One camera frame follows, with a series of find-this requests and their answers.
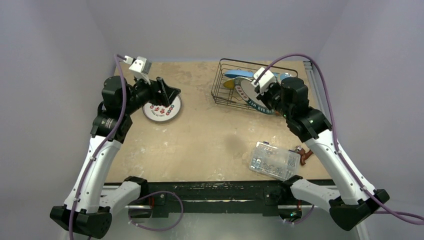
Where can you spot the black base frame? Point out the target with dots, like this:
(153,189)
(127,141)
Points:
(269,198)

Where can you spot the black wire dish rack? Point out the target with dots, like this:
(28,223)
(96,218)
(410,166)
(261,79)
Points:
(231,98)

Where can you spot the blue butterfly mug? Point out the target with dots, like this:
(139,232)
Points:
(283,76)

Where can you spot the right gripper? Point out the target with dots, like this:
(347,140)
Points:
(265,96)

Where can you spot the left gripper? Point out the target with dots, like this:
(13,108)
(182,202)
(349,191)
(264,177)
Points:
(154,89)

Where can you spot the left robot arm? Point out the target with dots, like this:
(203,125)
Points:
(86,211)

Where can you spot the white plate dark-green rim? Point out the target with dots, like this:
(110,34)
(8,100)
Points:
(246,91)

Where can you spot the yellow green-rimmed plate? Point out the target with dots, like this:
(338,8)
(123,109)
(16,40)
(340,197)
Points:
(229,84)

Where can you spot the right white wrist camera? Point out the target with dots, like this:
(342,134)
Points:
(262,80)

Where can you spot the white plate red characters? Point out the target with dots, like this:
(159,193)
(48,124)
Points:
(160,113)

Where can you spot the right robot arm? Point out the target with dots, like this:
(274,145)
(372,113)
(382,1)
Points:
(355,198)

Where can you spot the clear plastic screw box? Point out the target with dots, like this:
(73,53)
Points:
(274,162)

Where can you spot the light blue plate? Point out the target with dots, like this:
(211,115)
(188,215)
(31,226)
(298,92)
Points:
(234,73)

